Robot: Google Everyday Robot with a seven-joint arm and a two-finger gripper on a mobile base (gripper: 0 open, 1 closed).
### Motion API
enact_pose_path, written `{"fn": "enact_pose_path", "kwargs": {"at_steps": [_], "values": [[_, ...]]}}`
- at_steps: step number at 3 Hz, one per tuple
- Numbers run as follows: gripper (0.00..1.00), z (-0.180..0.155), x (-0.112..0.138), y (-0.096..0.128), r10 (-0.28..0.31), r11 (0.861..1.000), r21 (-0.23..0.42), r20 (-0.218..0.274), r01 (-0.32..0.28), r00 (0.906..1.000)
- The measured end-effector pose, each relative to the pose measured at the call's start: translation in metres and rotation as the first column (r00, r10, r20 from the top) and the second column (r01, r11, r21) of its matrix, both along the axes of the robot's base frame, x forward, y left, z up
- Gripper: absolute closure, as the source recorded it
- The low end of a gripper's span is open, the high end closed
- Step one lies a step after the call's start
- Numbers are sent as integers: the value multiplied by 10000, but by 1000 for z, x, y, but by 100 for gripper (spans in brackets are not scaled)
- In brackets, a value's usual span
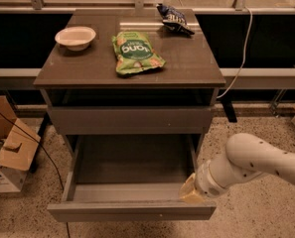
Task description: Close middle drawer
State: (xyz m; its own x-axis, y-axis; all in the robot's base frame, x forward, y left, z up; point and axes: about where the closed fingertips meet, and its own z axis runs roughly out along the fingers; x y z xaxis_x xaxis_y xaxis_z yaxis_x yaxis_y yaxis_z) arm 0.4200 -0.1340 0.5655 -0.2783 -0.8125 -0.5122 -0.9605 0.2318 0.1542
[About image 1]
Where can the blue chip bag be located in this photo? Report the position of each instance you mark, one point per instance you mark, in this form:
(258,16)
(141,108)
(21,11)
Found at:
(173,19)

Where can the green snack bag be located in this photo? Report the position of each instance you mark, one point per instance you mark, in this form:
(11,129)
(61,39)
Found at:
(135,53)

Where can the open cardboard box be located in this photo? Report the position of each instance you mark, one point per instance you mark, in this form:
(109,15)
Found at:
(18,146)

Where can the grey drawer cabinet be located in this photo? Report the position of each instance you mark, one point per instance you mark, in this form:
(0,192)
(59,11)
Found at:
(190,77)

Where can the yellow-wrapped gripper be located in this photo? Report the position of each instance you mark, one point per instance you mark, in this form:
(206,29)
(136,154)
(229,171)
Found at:
(205,181)

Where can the white window rail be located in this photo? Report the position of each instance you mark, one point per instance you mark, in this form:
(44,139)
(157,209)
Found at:
(248,78)

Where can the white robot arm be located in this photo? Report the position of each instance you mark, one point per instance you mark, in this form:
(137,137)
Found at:
(245,158)

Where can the white bowl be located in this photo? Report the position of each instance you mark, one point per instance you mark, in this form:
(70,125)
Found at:
(75,38)

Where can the grey drawer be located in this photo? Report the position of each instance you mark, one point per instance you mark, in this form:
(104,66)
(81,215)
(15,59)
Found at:
(129,178)
(128,120)

